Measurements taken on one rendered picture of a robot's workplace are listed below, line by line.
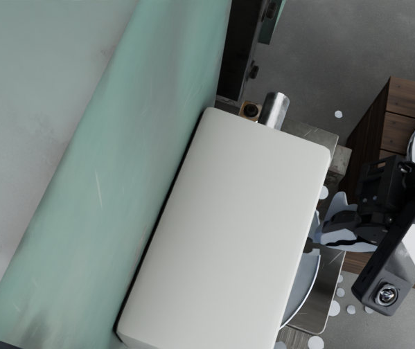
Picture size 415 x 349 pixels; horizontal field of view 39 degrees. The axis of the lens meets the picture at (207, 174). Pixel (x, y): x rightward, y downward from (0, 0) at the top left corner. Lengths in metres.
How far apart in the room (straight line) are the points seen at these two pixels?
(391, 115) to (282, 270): 1.22
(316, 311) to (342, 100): 1.10
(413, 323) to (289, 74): 0.77
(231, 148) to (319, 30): 1.71
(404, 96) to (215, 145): 1.24
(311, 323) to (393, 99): 0.76
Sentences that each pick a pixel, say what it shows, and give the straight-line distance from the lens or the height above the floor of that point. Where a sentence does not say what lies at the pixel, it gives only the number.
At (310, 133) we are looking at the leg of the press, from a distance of 0.96.
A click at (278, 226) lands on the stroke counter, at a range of 0.16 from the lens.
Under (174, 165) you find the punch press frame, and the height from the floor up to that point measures 1.34.
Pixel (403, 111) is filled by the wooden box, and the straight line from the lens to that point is 1.38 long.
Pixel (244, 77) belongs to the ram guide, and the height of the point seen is 1.04.
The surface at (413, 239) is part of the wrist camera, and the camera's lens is 0.61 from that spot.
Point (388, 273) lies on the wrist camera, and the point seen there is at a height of 0.93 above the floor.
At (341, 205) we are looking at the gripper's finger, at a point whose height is 0.85.
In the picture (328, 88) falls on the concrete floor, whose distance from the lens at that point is 1.77.
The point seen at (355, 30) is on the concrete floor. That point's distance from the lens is 1.90.
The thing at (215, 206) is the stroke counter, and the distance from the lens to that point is 0.16.
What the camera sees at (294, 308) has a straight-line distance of 0.73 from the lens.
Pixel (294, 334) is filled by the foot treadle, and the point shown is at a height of 0.16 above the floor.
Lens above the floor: 1.49
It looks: 69 degrees down
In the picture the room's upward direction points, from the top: 11 degrees clockwise
